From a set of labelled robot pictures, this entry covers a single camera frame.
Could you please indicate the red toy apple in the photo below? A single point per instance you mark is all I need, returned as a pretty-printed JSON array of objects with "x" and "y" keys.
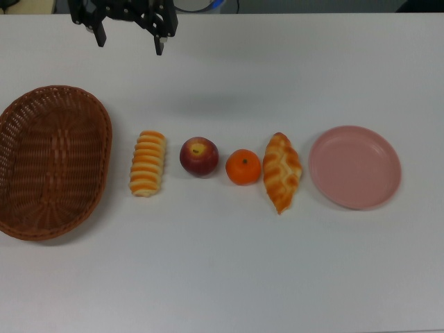
[{"x": 199, "y": 157}]

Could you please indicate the pink plate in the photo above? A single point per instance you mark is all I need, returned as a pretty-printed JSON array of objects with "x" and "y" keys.
[{"x": 354, "y": 168}]

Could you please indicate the braided toy bread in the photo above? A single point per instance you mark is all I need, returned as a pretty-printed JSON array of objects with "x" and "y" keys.
[{"x": 281, "y": 170}]

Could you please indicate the toy orange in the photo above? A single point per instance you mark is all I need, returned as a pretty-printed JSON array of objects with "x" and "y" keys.
[{"x": 243, "y": 168}]

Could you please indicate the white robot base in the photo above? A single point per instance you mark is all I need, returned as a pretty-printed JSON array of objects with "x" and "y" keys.
[{"x": 197, "y": 5}]

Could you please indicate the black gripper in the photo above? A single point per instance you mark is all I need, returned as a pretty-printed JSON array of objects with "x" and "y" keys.
[{"x": 126, "y": 8}]

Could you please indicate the brown woven basket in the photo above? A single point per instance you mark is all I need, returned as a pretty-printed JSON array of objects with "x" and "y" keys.
[{"x": 52, "y": 166}]

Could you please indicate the striped toy bread roll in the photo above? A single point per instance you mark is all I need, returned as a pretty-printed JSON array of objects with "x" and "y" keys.
[{"x": 148, "y": 163}]

